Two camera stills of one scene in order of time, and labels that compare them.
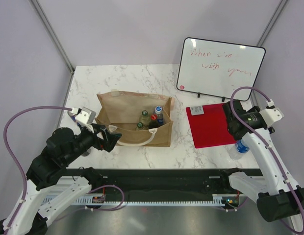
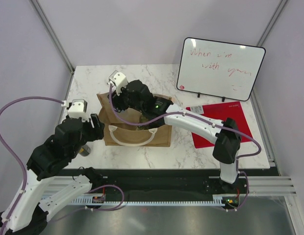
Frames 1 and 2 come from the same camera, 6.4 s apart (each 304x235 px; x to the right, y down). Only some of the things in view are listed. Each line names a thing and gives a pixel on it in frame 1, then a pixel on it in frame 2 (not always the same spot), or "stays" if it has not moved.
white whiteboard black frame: x=216 y=69 stays
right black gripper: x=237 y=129 → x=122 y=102
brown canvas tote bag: x=120 y=111 stays
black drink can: x=86 y=153 stays
